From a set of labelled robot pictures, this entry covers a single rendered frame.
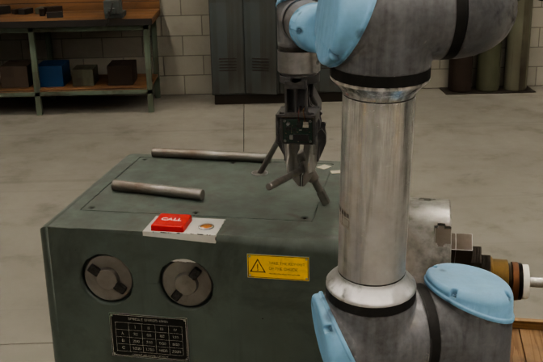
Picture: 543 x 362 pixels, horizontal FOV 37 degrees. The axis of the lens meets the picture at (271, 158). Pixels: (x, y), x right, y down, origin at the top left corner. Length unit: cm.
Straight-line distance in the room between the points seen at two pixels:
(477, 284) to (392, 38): 37
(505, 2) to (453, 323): 41
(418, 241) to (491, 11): 71
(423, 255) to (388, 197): 58
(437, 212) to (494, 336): 54
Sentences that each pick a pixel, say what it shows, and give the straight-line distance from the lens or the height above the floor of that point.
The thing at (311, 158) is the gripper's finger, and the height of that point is 137.
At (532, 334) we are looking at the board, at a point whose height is 88.
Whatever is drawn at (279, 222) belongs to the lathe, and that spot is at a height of 125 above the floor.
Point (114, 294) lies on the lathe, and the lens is 154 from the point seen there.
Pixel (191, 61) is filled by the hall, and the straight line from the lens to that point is 821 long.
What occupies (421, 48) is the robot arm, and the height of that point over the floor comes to 165.
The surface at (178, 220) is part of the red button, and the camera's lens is 146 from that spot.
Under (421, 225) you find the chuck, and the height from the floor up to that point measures 122.
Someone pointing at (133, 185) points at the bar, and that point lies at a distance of 164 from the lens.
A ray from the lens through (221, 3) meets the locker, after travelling 759.
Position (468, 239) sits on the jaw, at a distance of 157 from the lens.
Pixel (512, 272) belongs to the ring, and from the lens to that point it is 166.
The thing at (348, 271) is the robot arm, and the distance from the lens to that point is 101.
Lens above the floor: 180
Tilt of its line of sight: 17 degrees down
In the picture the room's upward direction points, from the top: 1 degrees counter-clockwise
